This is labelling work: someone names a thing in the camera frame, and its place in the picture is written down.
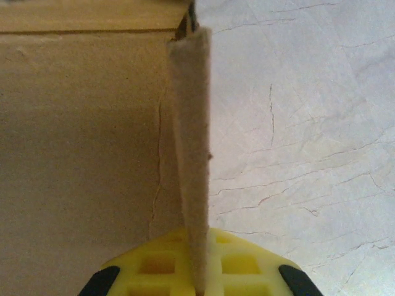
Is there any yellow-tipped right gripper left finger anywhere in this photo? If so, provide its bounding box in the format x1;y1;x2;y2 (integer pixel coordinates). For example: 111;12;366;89
77;228;200;296

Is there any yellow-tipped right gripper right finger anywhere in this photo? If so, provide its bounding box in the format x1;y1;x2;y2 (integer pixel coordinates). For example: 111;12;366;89
206;227;320;296

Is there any brown cardboard mailer box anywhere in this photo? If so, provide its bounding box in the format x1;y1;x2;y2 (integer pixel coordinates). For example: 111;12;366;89
0;0;214;294

